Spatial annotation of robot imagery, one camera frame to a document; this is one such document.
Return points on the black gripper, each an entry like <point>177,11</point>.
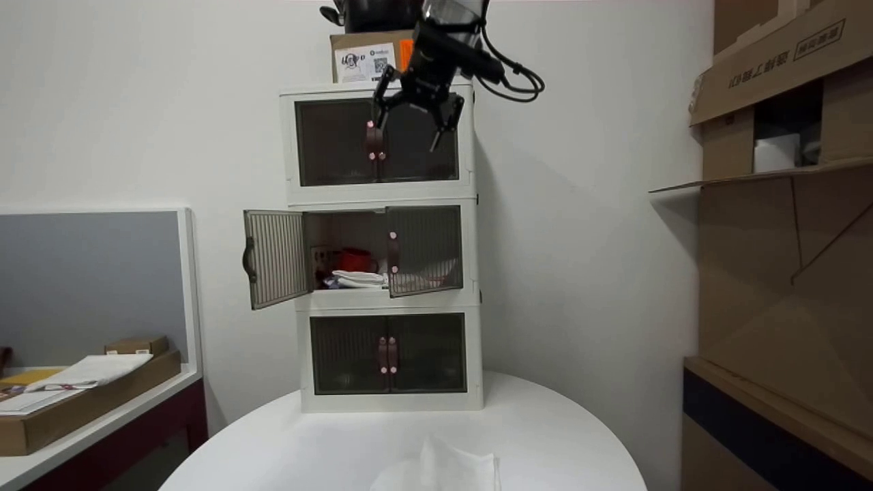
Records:
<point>431,72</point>

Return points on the orange box on cabinet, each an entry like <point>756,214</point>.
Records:
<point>364,57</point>

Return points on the white three-tier storage cabinet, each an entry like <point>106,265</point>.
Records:
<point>477,235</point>

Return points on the red item inside cabinet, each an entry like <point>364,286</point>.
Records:
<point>349,259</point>

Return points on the white item inside cabinet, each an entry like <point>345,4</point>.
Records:
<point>356,278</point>

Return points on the flat open cardboard box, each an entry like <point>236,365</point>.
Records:
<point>54,425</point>

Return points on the small plain cardboard box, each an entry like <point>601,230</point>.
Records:
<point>739,22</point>

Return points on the cardboard box with cutout window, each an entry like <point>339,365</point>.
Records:
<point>781,63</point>

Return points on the large plain cardboard box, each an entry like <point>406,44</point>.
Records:
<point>772,274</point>

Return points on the white paper sheets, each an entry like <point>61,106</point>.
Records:
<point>91,371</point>

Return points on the white counter with dark front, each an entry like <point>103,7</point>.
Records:
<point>110,438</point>

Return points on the cardboard box with dark band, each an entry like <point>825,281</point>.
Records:
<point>772,438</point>

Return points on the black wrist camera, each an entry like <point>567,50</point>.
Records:
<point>481,65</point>

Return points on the grey panel with white frame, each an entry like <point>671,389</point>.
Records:
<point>91,281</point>

